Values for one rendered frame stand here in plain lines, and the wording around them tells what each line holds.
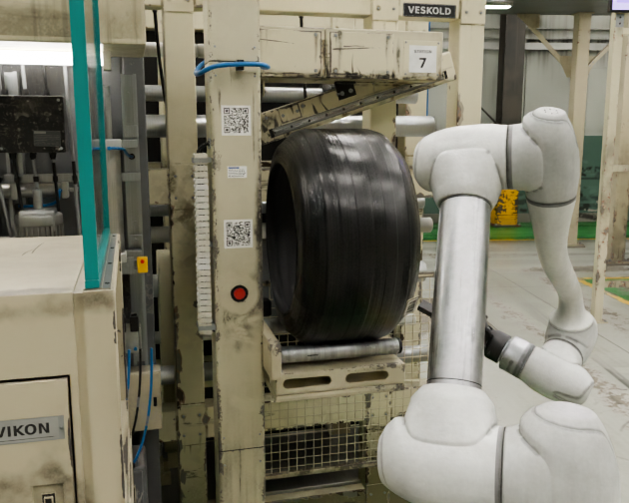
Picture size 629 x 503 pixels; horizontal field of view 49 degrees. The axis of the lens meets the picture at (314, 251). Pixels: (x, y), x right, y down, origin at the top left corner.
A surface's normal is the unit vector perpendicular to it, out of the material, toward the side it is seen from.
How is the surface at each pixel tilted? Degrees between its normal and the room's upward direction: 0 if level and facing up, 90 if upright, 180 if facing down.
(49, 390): 90
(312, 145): 32
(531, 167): 106
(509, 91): 90
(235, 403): 90
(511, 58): 90
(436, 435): 55
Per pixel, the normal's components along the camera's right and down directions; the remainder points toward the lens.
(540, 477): -0.44, 0.03
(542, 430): -0.58, -0.52
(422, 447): -0.33, -0.55
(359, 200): 0.22, -0.29
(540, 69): 0.07, 0.17
